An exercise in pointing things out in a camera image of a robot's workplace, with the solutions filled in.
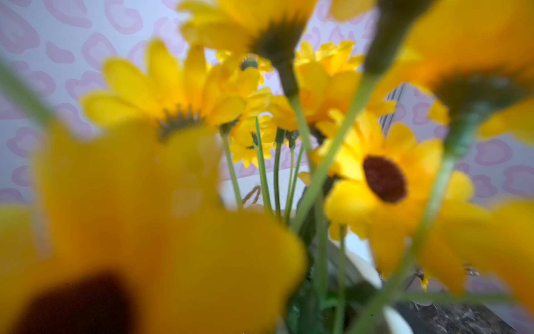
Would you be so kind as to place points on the sunflower pot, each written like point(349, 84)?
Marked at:
point(261, 183)

